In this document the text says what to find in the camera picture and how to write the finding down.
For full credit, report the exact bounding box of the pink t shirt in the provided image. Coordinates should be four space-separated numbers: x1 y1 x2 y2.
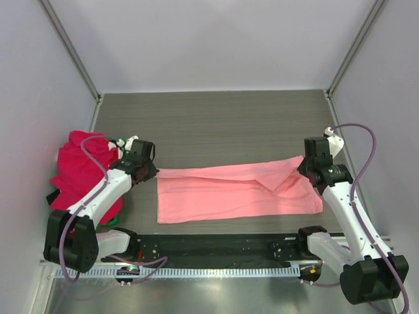
157 156 323 224

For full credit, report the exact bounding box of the green plastic tray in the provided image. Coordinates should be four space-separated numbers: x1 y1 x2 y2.
105 137 127 227

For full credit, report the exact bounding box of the red t shirt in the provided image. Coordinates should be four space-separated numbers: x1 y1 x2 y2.
50 130 118 211

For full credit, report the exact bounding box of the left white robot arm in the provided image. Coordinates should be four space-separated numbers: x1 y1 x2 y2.
43 137 158 282

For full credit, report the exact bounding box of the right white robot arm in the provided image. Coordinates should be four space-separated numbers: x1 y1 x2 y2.
295 135 409 305

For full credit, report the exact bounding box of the black garment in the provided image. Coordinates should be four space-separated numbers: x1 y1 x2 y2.
46 189 60 205

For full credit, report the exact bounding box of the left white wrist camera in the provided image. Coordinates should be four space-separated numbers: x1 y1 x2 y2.
116 135 139 151

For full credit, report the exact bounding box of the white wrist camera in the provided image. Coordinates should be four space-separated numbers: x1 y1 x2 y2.
323 127 344 159
116 135 139 151

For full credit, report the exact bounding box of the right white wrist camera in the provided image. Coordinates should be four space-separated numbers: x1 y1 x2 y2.
323 127 344 159

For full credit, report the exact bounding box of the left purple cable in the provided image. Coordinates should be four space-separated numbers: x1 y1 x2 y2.
58 133 168 284

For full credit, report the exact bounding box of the purple cable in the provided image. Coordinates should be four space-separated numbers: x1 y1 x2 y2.
304 123 410 314
58 133 168 284

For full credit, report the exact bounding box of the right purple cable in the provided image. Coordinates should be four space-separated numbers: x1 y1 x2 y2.
304 123 410 314

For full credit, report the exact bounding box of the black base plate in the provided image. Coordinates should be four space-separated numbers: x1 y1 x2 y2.
118 234 320 269

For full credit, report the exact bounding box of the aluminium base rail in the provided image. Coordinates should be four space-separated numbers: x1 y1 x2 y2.
39 234 400 266

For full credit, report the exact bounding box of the slotted cable duct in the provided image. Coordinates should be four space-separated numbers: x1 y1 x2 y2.
79 264 301 279

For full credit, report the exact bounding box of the right aluminium frame post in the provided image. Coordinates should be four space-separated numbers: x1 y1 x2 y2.
326 0 389 98

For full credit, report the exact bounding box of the aluminium frame post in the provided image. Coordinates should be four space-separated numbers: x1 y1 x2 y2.
38 0 102 103
326 0 389 98

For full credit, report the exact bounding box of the left aluminium frame post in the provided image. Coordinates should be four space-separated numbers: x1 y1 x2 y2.
38 0 102 103

